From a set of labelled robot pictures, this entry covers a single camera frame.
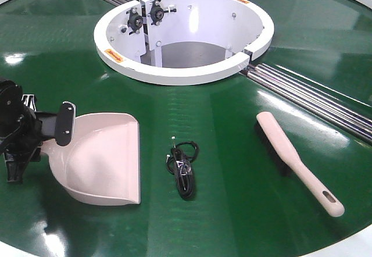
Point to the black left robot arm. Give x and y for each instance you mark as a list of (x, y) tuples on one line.
[(10, 88)]

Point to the right black bearing block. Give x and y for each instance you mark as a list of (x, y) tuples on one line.
[(156, 13)]

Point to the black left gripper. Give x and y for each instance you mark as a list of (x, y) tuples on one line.
[(21, 135)]

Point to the left black bearing block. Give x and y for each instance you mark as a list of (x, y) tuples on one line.
[(135, 21)]

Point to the black bearing block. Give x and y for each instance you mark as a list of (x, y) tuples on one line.
[(156, 13), (135, 21)]

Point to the steel transfer rollers right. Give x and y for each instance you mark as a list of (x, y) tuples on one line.
[(311, 98)]

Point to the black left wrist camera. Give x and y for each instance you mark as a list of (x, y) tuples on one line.
[(64, 125)]

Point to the pink plastic dustpan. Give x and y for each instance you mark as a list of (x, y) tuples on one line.
[(101, 164)]

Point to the pink hand brush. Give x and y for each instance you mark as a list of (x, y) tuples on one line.
[(289, 155)]

